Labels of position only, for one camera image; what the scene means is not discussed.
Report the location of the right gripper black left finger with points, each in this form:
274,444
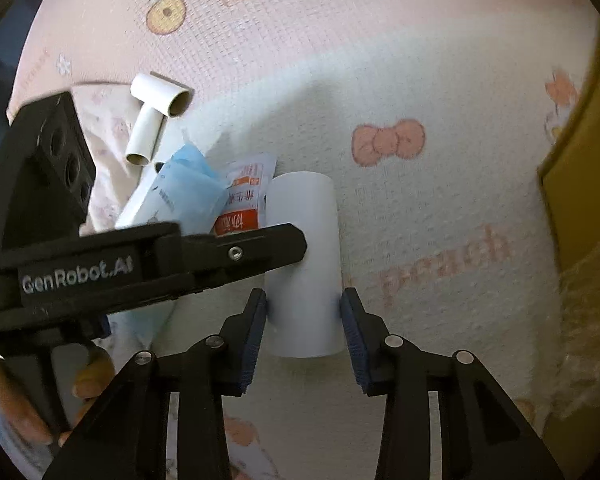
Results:
124,435

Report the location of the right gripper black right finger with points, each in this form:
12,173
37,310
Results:
483,433

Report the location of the small white paper roll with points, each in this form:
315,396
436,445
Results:
143,136

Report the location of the person's left hand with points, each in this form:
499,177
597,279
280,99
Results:
90,383

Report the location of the floral pink cloth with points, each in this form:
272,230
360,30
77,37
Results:
107,114

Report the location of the white red spout pouch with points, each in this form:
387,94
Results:
248,178

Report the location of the brown cardboard box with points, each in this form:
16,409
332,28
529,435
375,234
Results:
570,187

